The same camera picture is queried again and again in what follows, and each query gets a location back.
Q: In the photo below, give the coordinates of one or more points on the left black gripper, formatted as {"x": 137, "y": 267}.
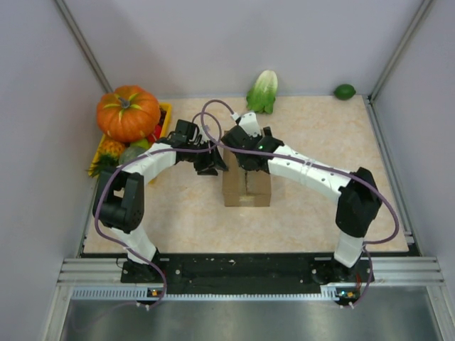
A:
{"x": 211, "y": 162}

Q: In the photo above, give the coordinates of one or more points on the brown cardboard express box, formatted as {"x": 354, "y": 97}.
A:
{"x": 241, "y": 188}

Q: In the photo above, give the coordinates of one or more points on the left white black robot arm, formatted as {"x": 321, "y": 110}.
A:
{"x": 119, "y": 204}

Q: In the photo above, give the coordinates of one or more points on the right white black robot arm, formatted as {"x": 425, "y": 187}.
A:
{"x": 357, "y": 204}

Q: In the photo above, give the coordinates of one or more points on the red pepper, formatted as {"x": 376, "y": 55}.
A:
{"x": 155, "y": 134}

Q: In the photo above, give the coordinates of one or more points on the green white cabbage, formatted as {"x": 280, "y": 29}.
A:
{"x": 262, "y": 95}

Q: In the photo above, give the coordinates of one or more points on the green pear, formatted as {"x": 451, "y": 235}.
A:
{"x": 142, "y": 143}

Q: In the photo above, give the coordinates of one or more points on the yellow plastic tray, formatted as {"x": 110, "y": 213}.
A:
{"x": 166, "y": 110}

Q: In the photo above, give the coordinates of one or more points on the grey green melon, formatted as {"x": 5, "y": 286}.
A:
{"x": 130, "y": 153}

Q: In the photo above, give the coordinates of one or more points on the orange pumpkin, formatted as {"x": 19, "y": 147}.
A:
{"x": 128, "y": 114}

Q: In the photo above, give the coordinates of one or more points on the orange pineapple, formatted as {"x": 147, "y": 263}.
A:
{"x": 107, "y": 154}

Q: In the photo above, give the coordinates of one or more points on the green lime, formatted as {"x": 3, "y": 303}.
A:
{"x": 344, "y": 92}

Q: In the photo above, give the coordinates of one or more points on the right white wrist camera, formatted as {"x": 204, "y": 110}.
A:
{"x": 248, "y": 123}

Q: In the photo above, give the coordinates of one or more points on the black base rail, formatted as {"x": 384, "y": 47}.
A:
{"x": 250, "y": 273}

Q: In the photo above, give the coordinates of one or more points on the white cable duct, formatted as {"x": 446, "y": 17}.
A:
{"x": 138, "y": 293}

